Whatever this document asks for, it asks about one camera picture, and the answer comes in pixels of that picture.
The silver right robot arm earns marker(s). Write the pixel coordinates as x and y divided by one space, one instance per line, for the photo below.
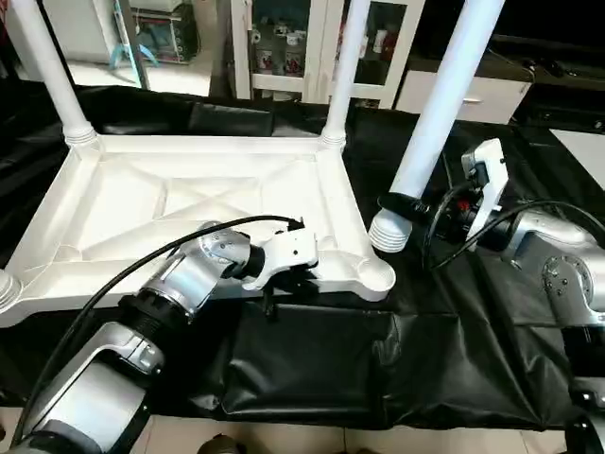
558 265

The black work mat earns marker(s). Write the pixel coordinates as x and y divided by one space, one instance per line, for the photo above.
312 369

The white drawer unit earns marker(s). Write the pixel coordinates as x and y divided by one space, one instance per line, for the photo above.
482 95

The white plastic table top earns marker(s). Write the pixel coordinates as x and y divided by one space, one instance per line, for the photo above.
189 189

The white glass-door cabinet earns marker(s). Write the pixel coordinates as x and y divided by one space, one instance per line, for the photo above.
284 47

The teal storage box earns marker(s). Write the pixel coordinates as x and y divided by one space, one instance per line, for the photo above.
161 33

